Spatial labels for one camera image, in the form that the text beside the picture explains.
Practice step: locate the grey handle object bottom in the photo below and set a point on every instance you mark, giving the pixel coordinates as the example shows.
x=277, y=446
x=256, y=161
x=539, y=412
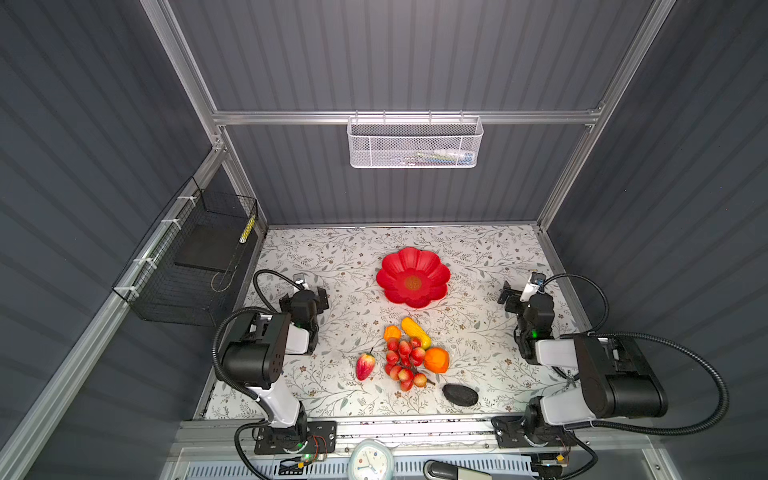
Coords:
x=437, y=470

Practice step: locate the floral table mat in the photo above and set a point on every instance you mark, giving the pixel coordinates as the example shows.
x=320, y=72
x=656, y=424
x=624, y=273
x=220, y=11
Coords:
x=468, y=323

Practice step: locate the black wire mesh basket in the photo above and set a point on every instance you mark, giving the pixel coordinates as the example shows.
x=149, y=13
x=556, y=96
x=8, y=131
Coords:
x=192, y=266

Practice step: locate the white wire mesh basket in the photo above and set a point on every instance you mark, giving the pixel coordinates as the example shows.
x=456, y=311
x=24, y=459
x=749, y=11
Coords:
x=414, y=142

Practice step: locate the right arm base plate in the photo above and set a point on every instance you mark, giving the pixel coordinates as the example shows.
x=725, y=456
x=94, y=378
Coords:
x=515, y=431

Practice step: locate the white analog clock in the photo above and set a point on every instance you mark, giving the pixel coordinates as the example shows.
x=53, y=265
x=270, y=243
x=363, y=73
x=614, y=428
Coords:
x=371, y=460

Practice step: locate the red flower-shaped fruit bowl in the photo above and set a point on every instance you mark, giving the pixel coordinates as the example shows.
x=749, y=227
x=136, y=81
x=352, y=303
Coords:
x=413, y=277

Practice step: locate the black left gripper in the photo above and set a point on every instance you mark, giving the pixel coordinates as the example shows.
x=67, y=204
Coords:
x=320, y=298

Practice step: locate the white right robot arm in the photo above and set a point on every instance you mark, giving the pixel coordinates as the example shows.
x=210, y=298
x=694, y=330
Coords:
x=612, y=383

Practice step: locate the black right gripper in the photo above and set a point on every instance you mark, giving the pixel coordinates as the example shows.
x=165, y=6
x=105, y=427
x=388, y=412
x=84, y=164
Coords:
x=510, y=297

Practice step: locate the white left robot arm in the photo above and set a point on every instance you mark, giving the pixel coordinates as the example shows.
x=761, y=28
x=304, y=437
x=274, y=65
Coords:
x=250, y=348

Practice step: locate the large orange fake orange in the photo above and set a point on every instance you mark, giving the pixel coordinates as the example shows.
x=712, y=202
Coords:
x=437, y=360

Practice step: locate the small orange fake tangerine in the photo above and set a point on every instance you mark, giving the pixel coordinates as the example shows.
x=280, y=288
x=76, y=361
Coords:
x=392, y=333

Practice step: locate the yellow marker in black basket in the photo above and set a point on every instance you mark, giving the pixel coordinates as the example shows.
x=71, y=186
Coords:
x=247, y=230

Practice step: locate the red yellow fake peach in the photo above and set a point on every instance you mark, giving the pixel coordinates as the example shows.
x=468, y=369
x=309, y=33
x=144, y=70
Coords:
x=365, y=366

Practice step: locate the black fake avocado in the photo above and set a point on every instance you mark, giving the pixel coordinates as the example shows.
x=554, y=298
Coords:
x=460, y=395

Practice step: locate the red fake grape bunch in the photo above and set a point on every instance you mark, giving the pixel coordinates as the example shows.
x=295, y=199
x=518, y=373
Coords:
x=403, y=360

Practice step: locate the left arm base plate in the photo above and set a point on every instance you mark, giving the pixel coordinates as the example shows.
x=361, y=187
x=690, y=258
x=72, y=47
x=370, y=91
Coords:
x=314, y=437

